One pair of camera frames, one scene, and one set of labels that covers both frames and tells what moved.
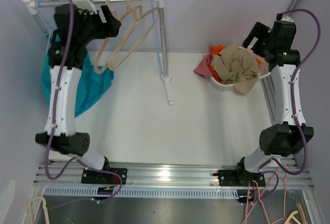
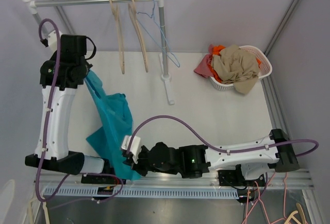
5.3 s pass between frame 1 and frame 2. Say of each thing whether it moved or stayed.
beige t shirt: stayed
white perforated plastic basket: stayed
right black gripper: moved
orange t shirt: stayed
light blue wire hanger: moved
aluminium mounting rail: stayed
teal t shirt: moved
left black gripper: moved
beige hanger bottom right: stayed
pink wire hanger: stayed
